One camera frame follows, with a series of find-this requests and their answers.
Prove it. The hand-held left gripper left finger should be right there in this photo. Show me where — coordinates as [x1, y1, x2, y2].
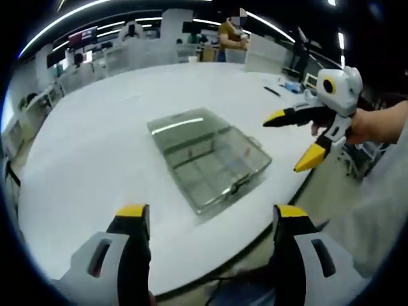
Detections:
[49, 203, 152, 306]

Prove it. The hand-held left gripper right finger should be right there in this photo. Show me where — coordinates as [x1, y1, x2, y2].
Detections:
[269, 203, 370, 306]

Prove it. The grey transparent guide fixture box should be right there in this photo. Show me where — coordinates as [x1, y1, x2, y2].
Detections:
[146, 107, 273, 216]

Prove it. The person's right hand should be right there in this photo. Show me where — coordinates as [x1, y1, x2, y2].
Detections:
[346, 108, 386, 146]

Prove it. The black tripod stand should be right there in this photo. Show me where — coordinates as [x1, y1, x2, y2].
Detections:
[293, 27, 316, 77]

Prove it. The white partition board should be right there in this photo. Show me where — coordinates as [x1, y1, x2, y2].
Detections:
[244, 33, 284, 75]

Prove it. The person's cream shirt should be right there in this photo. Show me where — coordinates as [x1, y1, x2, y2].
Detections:
[350, 120, 408, 278]

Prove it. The cardboard box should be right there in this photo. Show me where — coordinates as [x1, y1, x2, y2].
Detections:
[202, 47, 221, 62]

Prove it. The small white frame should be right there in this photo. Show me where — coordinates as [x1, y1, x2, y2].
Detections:
[304, 72, 319, 89]

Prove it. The red wall screen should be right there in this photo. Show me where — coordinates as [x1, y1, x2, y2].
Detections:
[68, 27, 98, 45]

